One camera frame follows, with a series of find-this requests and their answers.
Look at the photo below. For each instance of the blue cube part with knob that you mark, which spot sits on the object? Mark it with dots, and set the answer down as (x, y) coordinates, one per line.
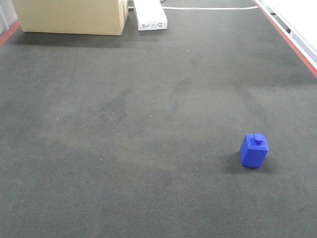
(253, 150)

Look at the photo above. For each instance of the white long carton box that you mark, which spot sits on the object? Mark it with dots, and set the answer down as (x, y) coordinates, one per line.
(149, 15)

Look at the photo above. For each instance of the large cardboard box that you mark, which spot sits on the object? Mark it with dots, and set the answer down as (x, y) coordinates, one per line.
(93, 17)

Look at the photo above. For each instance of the white conveyor side rail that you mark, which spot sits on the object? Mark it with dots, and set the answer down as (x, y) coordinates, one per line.
(296, 21)

